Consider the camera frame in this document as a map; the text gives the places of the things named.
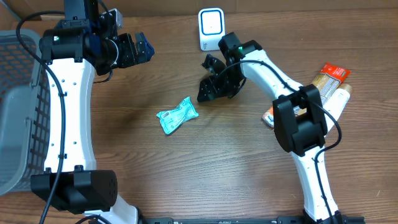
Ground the grey plastic mesh basket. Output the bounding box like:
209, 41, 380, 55
1, 30, 50, 195

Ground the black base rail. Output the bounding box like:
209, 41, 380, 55
88, 214, 365, 224

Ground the white tube gold cap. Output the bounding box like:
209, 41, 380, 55
323, 83, 353, 121

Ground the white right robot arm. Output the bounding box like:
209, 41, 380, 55
197, 40, 343, 223

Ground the teal snack pouch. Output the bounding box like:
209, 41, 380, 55
156, 96, 198, 135

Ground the small orange box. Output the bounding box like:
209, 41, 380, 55
262, 107, 274, 128

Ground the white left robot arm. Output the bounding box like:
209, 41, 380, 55
30, 15, 154, 223

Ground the orange brown snack packet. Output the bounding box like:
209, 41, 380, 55
312, 62, 351, 105

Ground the white barcode scanner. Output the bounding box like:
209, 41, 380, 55
198, 7, 226, 51

